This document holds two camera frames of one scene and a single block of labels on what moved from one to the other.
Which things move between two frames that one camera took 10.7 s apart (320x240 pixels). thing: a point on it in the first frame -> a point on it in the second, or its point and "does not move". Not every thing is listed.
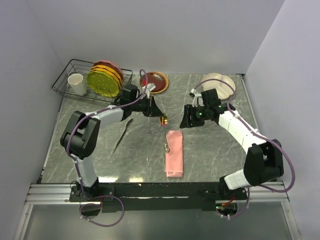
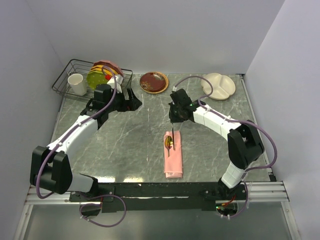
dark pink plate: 103,62 does not move
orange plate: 109,70 does not move
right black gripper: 189,110 -> 173,118
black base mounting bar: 160,196 does not move
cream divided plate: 224,90 does not move
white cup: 78,84 does not move
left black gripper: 152,109 -> 131,104
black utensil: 122,135 -> 173,135
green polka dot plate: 103,83 does not move
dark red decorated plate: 159,80 does not move
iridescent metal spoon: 163,120 -> 168,143
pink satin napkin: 174,159 does not move
